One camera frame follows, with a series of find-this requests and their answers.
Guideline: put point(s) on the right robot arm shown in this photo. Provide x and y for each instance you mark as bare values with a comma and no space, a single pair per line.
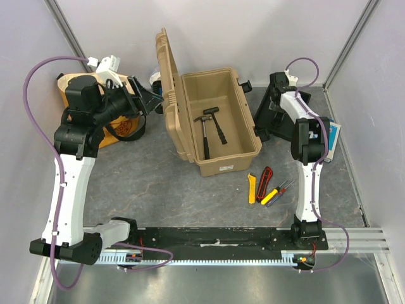
308,147

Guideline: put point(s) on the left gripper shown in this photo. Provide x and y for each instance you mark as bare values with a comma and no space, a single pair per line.
137,106

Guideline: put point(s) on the red blue screwdriver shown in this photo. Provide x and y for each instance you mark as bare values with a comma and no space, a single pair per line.
279,194

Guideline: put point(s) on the blue razor package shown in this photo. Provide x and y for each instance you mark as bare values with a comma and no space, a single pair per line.
334,133

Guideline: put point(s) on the yellow canvas tote bag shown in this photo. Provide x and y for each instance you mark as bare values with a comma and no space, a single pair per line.
122,126

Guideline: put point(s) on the red black utility knife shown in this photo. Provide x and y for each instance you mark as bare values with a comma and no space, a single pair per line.
266,176

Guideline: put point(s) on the black rubber mallet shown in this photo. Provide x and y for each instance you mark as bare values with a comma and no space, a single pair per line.
212,111

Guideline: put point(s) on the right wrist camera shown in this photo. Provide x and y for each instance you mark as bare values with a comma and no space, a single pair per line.
292,80

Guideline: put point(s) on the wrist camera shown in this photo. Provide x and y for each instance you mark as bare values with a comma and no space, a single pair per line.
292,80
107,69

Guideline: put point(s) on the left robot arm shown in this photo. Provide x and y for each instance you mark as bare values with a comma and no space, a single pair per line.
91,109

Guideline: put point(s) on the yellow handle screwdriver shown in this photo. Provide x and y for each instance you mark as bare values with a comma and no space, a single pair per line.
268,198

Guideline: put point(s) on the yellow utility knife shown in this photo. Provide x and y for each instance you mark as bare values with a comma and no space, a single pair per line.
252,189

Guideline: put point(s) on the black handle hammer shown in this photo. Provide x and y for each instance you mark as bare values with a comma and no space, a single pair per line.
204,119

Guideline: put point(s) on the tan plastic toolbox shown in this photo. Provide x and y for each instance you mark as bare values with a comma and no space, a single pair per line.
186,96

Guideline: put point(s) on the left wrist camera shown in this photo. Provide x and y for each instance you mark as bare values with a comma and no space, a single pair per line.
107,69

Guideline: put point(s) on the slotted cable duct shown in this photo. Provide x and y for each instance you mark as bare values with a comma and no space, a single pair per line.
128,258

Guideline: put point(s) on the black toolbox tray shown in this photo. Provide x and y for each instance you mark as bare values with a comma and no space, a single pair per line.
271,120

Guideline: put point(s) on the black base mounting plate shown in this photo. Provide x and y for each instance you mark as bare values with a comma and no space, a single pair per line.
221,242

